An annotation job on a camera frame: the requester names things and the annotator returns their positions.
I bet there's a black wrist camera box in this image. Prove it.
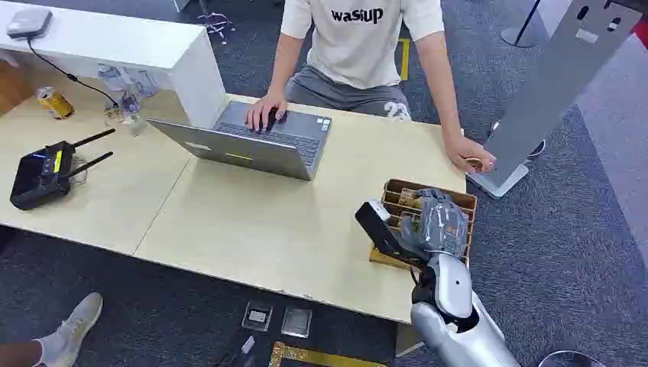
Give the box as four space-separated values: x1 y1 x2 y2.
354 199 427 270

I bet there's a grey kiosk stand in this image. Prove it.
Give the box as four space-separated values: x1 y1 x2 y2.
465 0 645 199

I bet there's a clear plastic case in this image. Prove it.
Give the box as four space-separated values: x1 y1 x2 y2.
241 300 275 333
280 306 314 339

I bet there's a grey laptop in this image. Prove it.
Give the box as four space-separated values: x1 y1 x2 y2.
147 100 334 182

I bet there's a person's right hand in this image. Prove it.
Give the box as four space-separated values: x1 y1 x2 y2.
244 93 290 135

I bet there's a white counter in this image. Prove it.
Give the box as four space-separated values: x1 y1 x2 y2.
0 0 228 131

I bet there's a printed card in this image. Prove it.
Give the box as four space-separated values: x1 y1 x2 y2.
398 188 424 209

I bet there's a person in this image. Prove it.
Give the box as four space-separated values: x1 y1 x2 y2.
244 0 497 176

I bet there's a person's left hand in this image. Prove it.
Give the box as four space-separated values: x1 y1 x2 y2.
445 135 497 175

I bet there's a clear plastic water bottle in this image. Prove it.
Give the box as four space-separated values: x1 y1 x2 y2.
97 64 149 138

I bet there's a person's grey shoe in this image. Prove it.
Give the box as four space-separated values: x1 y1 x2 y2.
34 291 104 367

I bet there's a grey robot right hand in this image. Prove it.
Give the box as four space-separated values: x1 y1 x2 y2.
399 188 470 260

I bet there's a black router with antennas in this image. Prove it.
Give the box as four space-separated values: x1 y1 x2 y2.
9 128 117 212

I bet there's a wooden card box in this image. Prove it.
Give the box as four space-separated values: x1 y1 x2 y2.
368 178 479 271

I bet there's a tangled wire bundle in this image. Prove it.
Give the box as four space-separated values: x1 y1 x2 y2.
193 11 238 46

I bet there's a black cable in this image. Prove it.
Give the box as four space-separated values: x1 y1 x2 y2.
26 37 121 109

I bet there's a grey box device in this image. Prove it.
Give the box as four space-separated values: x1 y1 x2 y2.
5 7 54 41

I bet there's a thin looped floor cable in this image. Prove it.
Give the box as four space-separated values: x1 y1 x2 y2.
536 349 595 367

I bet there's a yellow drink can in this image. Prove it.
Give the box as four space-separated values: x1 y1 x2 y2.
34 86 76 121

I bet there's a round stanchion base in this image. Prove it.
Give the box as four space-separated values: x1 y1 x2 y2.
501 0 543 50

